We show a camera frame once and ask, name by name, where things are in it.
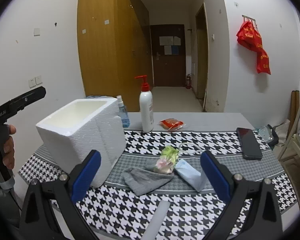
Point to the grey knitted cloth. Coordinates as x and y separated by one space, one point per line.
142 181

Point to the wooden sticks by wall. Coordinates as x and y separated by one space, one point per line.
294 107

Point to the white wall socket plates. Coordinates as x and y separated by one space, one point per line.
33 82

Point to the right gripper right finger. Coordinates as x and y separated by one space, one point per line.
263 220

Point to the red hanging bag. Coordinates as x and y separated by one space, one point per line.
250 38

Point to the dark brown door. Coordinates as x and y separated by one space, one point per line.
169 55

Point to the wooden wardrobe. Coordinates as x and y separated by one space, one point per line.
114 47

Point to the red fire extinguisher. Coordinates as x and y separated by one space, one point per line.
188 81

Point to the wall coat hook rail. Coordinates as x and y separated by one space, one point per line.
252 20

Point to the crumpled grey blue cloth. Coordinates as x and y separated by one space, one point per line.
99 97

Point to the clear plastic cup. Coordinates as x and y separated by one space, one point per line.
266 133

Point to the person's left hand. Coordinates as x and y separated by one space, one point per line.
8 159

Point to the white styrofoam box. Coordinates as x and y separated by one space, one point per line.
71 132

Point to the white red pump bottle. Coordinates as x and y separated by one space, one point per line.
146 105

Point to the houndstooth tablecloth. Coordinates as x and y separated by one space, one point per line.
123 206

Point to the blue spray bottle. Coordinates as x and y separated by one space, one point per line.
123 112

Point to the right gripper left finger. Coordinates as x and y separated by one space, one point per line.
38 220

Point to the blue face mask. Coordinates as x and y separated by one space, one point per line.
192 176

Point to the red snack packet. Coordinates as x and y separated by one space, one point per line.
171 124

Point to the black smartphone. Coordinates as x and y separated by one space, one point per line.
249 144

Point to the green plastic bag bundle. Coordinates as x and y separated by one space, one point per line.
167 160

